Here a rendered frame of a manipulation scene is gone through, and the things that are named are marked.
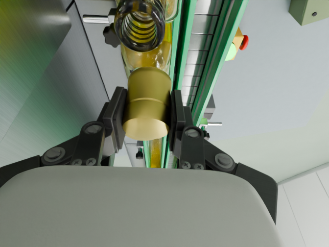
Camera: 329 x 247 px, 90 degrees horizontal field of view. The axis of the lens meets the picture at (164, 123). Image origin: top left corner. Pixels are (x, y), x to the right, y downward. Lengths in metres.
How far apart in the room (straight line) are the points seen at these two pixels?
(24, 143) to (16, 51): 0.11
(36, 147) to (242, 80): 0.66
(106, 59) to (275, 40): 0.50
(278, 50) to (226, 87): 0.20
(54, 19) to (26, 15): 0.05
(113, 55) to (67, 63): 0.13
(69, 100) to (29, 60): 0.14
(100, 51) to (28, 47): 0.24
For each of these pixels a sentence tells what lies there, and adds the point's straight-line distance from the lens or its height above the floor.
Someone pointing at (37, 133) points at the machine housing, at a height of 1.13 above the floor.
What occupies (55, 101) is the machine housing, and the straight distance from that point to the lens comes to 0.31.
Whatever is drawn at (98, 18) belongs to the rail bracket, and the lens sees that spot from 0.32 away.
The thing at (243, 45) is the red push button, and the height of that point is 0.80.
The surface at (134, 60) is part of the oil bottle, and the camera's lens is 0.18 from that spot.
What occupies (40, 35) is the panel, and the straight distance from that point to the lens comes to 0.25.
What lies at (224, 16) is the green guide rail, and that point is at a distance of 0.37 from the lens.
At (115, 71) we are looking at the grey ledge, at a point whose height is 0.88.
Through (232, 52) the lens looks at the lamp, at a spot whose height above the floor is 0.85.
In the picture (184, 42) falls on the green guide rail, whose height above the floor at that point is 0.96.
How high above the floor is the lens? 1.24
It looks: 34 degrees down
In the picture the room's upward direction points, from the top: 180 degrees counter-clockwise
